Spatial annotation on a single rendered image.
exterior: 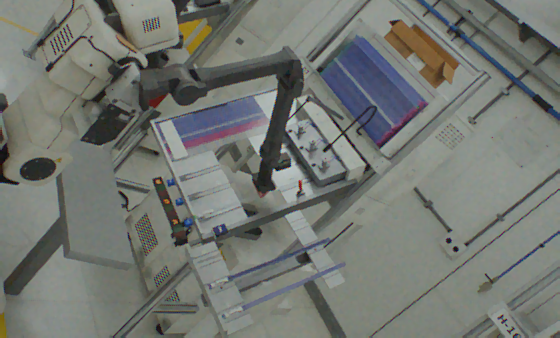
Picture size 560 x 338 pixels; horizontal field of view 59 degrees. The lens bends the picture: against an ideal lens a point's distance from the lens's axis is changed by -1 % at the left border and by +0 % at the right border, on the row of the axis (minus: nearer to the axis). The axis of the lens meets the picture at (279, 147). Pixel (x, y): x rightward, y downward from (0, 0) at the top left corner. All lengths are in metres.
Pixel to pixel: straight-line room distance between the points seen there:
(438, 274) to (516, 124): 1.11
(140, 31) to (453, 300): 2.69
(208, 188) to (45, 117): 0.80
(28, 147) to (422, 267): 2.68
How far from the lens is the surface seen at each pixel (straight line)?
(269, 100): 2.48
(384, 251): 3.69
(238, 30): 3.24
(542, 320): 2.05
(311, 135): 2.25
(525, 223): 3.43
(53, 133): 1.59
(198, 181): 2.14
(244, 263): 2.27
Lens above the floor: 1.71
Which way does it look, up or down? 17 degrees down
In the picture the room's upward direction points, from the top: 45 degrees clockwise
